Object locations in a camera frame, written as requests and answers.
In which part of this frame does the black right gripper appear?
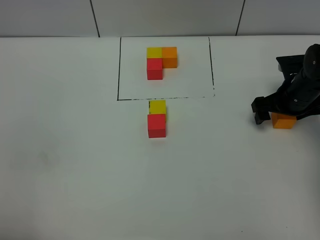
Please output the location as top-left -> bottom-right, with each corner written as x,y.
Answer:
251,74 -> 320,125

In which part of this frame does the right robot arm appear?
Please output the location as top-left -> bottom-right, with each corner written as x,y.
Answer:
251,44 -> 320,125

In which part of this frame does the orange template block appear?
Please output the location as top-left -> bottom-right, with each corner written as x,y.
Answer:
162,47 -> 178,69

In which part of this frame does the red template block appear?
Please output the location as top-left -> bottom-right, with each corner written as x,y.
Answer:
146,58 -> 163,80

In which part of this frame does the yellow template block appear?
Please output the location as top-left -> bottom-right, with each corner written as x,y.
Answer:
146,47 -> 162,59

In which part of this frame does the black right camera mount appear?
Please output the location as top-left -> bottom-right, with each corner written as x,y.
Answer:
276,54 -> 305,79

